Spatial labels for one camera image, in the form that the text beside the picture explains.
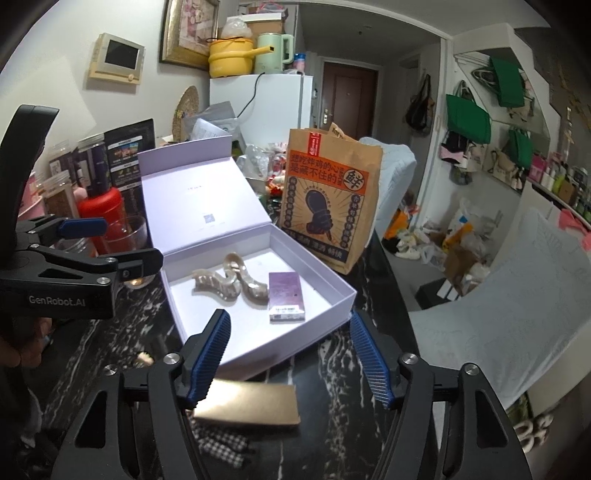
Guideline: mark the pearl hair claw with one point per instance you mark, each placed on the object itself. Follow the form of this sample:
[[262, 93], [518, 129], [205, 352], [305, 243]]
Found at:
[[249, 286], [212, 284]]

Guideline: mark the wall intercom panel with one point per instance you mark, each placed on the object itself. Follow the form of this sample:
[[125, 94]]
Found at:
[[117, 57]]

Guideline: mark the yellow pot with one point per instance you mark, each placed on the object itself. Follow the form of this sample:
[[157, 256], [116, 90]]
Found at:
[[228, 57]]

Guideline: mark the dark jar silver lid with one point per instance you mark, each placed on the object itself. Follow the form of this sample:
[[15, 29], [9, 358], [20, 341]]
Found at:
[[94, 161]]

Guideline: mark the black printed packet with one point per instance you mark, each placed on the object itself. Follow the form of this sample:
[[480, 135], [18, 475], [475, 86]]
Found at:
[[129, 147]]

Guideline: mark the black white gingham scrunchie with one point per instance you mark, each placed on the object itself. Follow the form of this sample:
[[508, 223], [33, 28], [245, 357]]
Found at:
[[217, 443]]

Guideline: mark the pale green kettle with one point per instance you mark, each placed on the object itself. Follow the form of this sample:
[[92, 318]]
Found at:
[[270, 53]]

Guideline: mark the clear plastic bag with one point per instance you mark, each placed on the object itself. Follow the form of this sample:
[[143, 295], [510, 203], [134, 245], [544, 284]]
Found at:
[[258, 161]]

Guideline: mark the gold flat box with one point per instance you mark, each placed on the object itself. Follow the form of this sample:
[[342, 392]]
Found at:
[[251, 406]]

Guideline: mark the pale blue chair cushion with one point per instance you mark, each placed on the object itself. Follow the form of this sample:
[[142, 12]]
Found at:
[[395, 180]]

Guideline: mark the lavender gift box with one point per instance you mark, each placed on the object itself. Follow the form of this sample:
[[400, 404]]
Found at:
[[194, 203]]

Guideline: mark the pile of bags and boxes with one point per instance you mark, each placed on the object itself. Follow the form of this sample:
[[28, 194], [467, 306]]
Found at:
[[443, 244]]

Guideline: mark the dark hanging bag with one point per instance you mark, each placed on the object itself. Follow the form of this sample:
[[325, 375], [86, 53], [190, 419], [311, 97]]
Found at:
[[420, 106]]

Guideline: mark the round woven mat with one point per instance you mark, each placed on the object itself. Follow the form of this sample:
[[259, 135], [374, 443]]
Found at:
[[184, 110]]

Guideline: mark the person's left hand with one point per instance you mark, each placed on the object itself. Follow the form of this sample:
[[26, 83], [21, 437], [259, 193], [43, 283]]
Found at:
[[27, 341]]

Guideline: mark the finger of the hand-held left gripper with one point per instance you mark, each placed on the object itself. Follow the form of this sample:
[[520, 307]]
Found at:
[[138, 264], [83, 227]]

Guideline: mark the red bottle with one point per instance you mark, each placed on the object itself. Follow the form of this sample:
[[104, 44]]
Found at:
[[101, 212]]

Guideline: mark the clear drinking glass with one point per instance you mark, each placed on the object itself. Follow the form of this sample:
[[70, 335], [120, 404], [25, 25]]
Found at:
[[136, 235]]

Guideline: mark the row of bottles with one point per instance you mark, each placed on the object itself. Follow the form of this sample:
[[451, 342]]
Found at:
[[563, 180]]

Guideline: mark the green tote bag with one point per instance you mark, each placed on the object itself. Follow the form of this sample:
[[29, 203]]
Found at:
[[521, 147], [508, 83], [468, 120]]

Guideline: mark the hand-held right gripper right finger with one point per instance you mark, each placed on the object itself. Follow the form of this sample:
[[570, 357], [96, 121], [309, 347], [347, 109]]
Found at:
[[371, 364]]

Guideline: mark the brown printed paper bag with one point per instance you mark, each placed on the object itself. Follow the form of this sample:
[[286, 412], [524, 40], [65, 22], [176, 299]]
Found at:
[[328, 207]]

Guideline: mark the pink cloth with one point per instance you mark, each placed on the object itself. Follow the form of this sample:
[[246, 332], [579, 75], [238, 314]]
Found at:
[[575, 226]]

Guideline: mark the white slippers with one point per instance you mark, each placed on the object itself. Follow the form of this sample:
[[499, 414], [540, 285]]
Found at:
[[533, 431]]

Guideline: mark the framed picture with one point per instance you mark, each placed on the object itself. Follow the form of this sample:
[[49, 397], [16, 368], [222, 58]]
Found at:
[[189, 32]]

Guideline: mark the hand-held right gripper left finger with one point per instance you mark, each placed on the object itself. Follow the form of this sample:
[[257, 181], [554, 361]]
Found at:
[[210, 360]]

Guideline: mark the cardboard box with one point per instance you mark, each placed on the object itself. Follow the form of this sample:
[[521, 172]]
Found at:
[[263, 25]]

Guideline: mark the grey plastic bag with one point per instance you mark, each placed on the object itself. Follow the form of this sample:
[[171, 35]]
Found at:
[[219, 115]]

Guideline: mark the white fridge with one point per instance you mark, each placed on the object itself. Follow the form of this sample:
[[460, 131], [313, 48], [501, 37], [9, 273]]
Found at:
[[277, 101]]

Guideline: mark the brown door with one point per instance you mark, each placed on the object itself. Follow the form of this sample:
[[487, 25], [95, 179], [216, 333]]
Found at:
[[351, 97]]

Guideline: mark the clear jar brown contents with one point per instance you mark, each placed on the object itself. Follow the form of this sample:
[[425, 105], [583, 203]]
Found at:
[[62, 196]]

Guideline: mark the purple card packet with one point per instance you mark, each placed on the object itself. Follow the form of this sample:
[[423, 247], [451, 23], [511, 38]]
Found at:
[[286, 290]]

